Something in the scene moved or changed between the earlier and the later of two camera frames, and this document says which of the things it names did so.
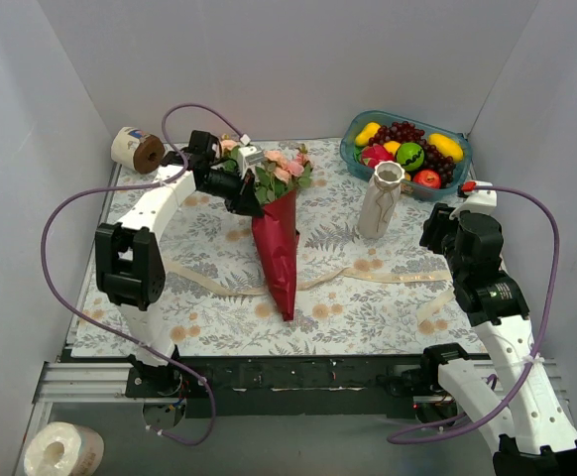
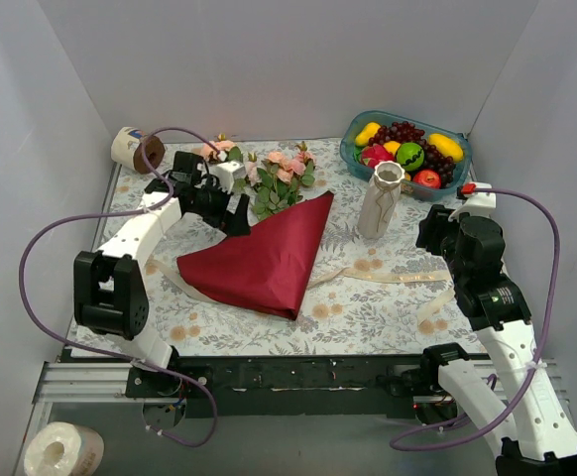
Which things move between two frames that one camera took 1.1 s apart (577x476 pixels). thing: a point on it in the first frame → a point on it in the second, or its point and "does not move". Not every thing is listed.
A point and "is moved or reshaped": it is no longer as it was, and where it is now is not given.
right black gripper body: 433,230 does not move
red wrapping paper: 277,237 is moved or reshaped
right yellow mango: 446,146 does not move
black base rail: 280,387 does not move
